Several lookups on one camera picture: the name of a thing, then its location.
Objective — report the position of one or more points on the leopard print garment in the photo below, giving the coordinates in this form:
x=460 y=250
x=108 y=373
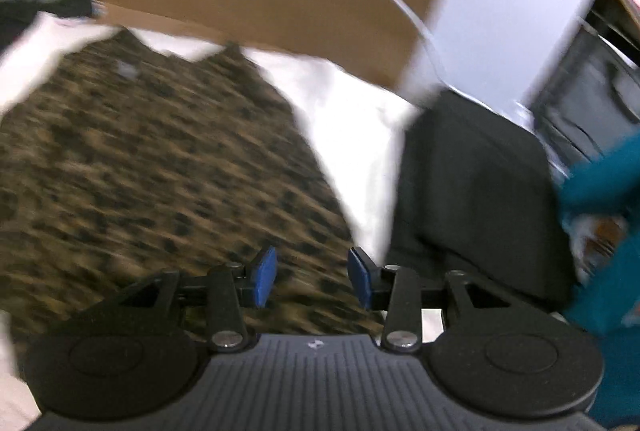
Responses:
x=150 y=176

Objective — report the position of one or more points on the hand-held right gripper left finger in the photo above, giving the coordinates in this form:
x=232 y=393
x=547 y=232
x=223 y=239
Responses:
x=265 y=278

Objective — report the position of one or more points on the teal patterned cloth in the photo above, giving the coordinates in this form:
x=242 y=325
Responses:
x=605 y=231

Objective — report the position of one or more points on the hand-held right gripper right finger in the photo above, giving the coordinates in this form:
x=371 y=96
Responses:
x=359 y=278

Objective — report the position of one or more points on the grey bag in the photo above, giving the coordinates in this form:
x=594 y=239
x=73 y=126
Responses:
x=590 y=101

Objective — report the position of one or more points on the black folded garment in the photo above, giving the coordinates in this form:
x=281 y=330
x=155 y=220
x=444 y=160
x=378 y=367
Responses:
x=475 y=191

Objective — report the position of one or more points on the bear print bed sheet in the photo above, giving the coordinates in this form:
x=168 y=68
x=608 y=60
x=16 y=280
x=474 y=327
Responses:
x=350 y=131

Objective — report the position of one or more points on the black cloth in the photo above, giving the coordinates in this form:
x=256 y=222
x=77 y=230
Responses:
x=40 y=13

